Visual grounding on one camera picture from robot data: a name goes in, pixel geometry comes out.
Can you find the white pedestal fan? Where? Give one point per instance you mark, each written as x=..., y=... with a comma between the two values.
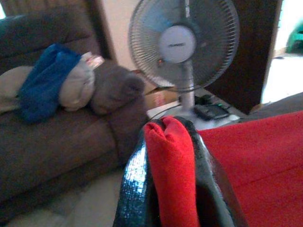
x=177, y=43

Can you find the brown wooden door frame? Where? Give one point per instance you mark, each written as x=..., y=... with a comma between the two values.
x=99, y=28

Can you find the blue cloth bundle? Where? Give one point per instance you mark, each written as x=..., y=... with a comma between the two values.
x=42, y=89

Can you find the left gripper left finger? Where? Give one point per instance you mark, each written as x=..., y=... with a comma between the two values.
x=135, y=189

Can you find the red white packet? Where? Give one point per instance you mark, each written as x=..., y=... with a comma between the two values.
x=93, y=60

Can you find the dark wooden cabinet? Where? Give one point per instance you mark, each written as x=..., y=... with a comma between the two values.
x=251, y=59

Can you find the cardboard box with red print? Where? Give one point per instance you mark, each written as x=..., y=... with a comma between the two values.
x=161, y=99

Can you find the red fabric pillow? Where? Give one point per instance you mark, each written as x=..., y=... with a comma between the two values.
x=255, y=165

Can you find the green outdoor object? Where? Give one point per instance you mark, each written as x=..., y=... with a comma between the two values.
x=296, y=37

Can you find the dark brown fabric sofa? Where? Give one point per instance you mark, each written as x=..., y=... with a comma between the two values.
x=59, y=146

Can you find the black remote control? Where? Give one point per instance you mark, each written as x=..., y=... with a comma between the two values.
x=210, y=111

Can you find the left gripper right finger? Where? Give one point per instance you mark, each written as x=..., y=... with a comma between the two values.
x=213, y=179

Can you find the beige cushion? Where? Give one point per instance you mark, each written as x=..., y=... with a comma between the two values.
x=75, y=89

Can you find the white round side table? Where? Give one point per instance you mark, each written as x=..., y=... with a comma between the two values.
x=220, y=121

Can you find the brown striped curtain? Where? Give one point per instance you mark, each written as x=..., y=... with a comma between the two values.
x=47, y=6

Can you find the beige cloth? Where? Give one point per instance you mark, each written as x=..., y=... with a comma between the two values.
x=11, y=82

